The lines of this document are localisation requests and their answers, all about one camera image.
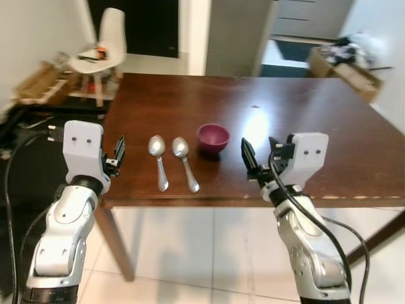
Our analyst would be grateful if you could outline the silver metal spoon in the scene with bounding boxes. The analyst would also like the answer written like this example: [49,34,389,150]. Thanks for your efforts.
[171,137,201,194]
[148,135,170,193]

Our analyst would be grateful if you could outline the maroon bowl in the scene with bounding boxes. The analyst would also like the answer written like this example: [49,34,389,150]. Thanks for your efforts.
[196,123,231,157]

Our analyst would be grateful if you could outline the brown wooden table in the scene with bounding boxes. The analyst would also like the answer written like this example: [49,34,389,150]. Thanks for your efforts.
[100,72,405,282]

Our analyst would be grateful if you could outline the dark floor mat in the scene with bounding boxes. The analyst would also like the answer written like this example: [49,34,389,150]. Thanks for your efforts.
[259,39,320,78]

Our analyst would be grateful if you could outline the brown cardboard box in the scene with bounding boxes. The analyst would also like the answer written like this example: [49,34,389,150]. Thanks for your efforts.
[308,47,383,103]

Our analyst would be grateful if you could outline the light wooden crate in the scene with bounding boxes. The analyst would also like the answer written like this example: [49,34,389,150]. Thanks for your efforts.
[11,60,80,105]

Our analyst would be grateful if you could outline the dark clothes pile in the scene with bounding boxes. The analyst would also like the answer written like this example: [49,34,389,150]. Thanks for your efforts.
[320,37,358,66]

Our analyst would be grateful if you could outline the white chair wooden legs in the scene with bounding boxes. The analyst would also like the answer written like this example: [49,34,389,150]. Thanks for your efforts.
[68,8,127,107]

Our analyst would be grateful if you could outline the grey drawer unit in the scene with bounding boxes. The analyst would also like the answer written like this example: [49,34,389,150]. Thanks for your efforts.
[271,0,355,44]

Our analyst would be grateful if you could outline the white plastic bag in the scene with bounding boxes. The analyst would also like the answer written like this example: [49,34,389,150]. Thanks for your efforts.
[351,32,388,61]

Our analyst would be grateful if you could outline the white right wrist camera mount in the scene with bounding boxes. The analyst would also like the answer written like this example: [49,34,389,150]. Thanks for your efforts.
[286,132,330,191]

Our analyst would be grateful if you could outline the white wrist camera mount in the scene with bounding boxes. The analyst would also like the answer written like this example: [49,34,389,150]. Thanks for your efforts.
[286,132,330,191]
[62,120,112,194]

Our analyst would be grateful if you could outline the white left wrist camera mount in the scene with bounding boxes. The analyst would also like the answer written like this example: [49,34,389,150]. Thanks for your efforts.
[62,120,112,194]

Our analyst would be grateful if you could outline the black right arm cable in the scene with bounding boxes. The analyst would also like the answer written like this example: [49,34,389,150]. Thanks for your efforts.
[268,147,371,304]

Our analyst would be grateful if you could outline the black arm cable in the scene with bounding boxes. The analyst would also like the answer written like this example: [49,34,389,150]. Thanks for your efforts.
[3,127,64,304]
[268,147,371,304]

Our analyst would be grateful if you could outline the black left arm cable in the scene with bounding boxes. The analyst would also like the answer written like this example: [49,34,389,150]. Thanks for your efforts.
[3,127,64,304]

